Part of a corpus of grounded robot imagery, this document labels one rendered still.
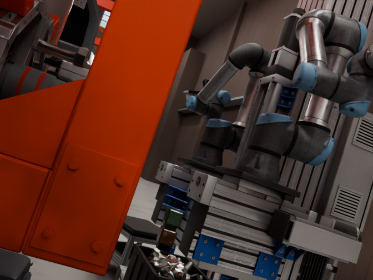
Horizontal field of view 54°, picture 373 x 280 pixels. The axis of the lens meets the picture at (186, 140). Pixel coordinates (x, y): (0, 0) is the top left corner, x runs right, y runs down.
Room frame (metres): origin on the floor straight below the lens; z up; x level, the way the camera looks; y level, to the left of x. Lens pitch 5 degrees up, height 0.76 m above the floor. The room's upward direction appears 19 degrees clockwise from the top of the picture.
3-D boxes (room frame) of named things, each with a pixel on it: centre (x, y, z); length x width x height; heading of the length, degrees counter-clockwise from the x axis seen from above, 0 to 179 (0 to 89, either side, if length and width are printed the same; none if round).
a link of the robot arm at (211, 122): (1.75, -0.13, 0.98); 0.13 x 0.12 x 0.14; 121
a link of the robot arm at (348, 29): (1.28, -0.40, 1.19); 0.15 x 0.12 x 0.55; 92
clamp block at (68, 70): (1.09, 0.38, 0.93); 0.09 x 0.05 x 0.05; 101
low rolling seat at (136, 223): (2.50, 0.09, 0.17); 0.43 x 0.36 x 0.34; 36
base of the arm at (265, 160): (1.27, -0.27, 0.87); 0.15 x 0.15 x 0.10
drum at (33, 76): (1.23, 0.54, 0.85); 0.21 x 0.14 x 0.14; 101
